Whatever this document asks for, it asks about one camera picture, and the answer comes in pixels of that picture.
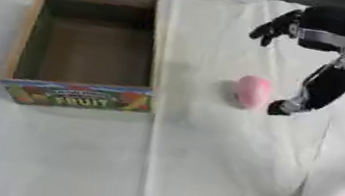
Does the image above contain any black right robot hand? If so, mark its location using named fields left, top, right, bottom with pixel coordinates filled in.
left=234, top=0, right=345, bottom=129

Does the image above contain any open cardboard box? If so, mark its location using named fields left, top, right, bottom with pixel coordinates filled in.
left=0, top=0, right=174, bottom=129

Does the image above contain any pink toy peach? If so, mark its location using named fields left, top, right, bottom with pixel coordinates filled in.
left=229, top=72, right=275, bottom=115

